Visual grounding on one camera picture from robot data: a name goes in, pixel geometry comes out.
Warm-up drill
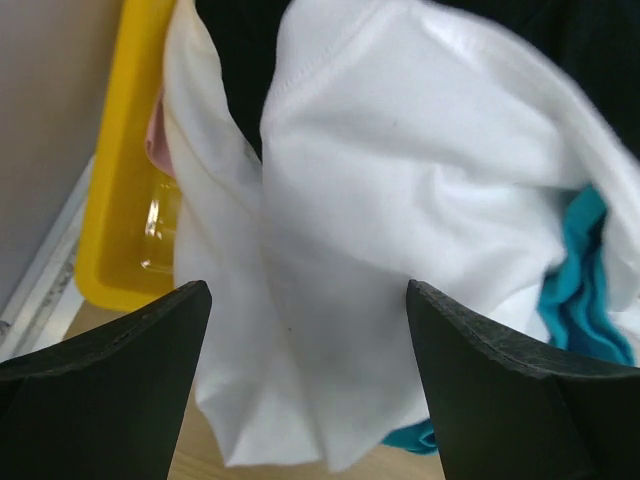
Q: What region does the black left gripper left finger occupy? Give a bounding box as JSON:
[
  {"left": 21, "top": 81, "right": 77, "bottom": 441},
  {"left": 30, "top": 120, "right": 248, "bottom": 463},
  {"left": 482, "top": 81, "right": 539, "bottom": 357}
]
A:
[{"left": 1, "top": 281, "right": 211, "bottom": 479}]

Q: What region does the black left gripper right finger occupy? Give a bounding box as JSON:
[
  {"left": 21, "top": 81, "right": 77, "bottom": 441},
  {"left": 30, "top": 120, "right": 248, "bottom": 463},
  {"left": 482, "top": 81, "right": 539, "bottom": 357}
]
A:
[{"left": 406, "top": 280, "right": 639, "bottom": 480}]

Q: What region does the white t shirt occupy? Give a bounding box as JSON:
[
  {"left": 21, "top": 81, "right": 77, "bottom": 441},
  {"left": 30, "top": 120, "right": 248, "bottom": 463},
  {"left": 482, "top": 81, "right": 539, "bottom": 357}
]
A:
[{"left": 163, "top": 1, "right": 639, "bottom": 470}]

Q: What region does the teal t shirt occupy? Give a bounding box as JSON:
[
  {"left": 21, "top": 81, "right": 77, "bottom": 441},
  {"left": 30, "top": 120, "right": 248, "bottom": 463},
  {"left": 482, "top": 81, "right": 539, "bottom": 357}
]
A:
[{"left": 382, "top": 184, "right": 636, "bottom": 459}]

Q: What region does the yellow plastic bin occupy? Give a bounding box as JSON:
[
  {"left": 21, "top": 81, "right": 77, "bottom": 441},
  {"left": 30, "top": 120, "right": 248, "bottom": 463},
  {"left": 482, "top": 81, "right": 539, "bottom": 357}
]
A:
[{"left": 75, "top": 0, "right": 181, "bottom": 312}]

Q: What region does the pink t shirt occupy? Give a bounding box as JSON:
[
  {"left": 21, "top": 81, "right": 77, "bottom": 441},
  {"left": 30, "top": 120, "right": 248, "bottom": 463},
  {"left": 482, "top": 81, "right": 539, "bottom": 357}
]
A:
[{"left": 145, "top": 88, "right": 175, "bottom": 178}]

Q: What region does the black t shirt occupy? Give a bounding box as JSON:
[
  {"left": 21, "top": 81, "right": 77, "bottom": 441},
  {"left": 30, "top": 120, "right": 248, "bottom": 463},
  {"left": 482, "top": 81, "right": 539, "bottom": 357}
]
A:
[{"left": 195, "top": 0, "right": 639, "bottom": 154}]

